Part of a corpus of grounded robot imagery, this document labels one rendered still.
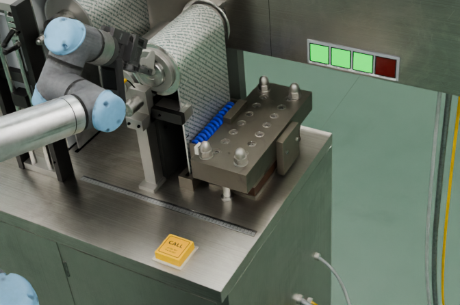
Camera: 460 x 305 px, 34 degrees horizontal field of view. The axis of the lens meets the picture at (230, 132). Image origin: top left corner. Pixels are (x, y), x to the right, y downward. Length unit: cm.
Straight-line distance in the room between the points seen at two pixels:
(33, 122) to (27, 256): 91
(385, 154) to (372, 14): 174
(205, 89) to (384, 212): 148
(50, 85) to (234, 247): 62
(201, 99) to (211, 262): 43
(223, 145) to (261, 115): 16
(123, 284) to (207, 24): 71
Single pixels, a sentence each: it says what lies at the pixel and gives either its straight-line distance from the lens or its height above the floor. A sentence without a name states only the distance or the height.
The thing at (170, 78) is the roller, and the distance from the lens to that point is 182.
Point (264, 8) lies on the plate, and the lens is 201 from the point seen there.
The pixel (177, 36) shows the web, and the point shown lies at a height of 131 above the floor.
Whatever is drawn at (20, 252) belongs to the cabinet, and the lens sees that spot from 224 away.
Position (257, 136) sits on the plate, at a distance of 196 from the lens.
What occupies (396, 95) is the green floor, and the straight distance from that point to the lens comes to 397.
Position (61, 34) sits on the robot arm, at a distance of 152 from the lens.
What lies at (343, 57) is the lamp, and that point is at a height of 119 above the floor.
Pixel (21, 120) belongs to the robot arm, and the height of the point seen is 147.
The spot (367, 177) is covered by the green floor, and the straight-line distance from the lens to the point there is 343.
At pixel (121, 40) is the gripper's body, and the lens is 167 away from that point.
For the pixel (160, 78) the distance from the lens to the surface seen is 183.
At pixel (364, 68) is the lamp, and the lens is 196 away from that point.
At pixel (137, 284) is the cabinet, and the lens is 197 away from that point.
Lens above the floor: 220
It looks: 36 degrees down
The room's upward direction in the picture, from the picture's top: 5 degrees counter-clockwise
